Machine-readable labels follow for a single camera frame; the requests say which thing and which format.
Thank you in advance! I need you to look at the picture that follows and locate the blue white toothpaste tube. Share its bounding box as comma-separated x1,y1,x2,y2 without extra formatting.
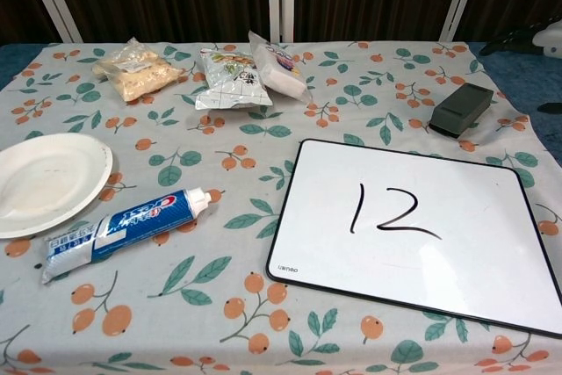
41,187,208,286

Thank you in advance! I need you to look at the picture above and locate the dark grey whiteboard eraser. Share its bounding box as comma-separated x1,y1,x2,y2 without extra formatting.
428,83,495,137

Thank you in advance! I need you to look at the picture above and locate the floral tablecloth with orange fruits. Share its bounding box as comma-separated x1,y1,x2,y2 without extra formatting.
0,40,562,375

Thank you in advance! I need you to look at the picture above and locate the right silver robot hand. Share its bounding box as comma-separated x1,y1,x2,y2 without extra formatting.
478,18,562,115

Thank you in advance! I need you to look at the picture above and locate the clear bag of yellow snacks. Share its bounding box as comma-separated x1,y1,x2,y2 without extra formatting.
90,37,188,106

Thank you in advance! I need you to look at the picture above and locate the white paper plate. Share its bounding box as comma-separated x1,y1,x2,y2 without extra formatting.
0,132,114,241

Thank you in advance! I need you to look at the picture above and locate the white rectangular board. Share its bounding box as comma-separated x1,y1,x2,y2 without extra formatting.
265,138,562,341

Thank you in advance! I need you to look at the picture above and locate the green white snack bag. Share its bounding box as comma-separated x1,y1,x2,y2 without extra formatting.
194,46,274,112

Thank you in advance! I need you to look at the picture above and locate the white packet with blue print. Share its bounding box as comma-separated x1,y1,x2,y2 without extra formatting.
248,30,313,104

